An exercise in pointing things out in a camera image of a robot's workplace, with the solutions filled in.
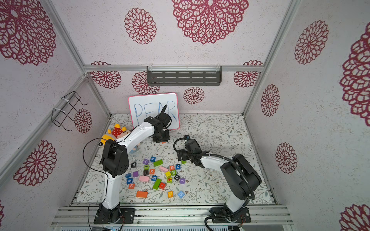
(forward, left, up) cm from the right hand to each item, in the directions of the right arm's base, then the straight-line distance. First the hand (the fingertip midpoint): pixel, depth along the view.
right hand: (183, 149), depth 93 cm
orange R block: (-14, +18, -4) cm, 23 cm away
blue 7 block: (-10, +3, -4) cm, 11 cm away
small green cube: (-6, -1, -6) cm, 8 cm away
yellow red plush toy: (+10, +49, +2) cm, 50 cm away
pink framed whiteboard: (+26, +29, +13) cm, 41 cm away
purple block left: (-16, +28, -3) cm, 33 cm away
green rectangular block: (-7, +16, -5) cm, 18 cm away
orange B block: (-23, +29, -4) cm, 37 cm away
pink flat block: (-18, +23, -4) cm, 29 cm away
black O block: (-17, +3, -4) cm, 18 cm away
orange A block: (-1, +11, +9) cm, 14 cm away
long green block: (-21, +14, -4) cm, 26 cm away
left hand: (+5, +12, +4) cm, 13 cm away
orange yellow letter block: (-26, +6, -4) cm, 27 cm away
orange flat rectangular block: (-27, +22, -5) cm, 35 cm away
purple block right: (-19, 0, -5) cm, 19 cm away
